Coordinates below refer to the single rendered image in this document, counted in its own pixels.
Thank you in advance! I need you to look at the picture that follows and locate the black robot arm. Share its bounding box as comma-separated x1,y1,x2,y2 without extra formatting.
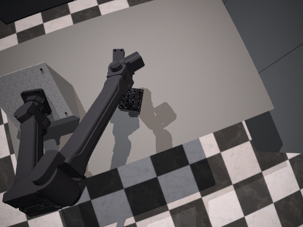
2,49,145,217

